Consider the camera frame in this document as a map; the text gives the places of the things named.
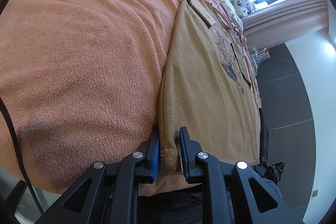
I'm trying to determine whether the tan brown t-shirt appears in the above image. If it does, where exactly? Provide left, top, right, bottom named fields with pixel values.
left=139, top=0, right=261, bottom=196

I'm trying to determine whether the beige curtain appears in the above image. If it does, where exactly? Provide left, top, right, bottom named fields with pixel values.
left=242, top=0, right=329, bottom=48

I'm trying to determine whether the orange fleece blanket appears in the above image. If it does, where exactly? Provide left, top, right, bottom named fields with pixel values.
left=0, top=0, right=262, bottom=195

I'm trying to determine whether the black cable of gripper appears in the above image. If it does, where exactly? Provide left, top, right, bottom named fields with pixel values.
left=0, top=96, right=46, bottom=215

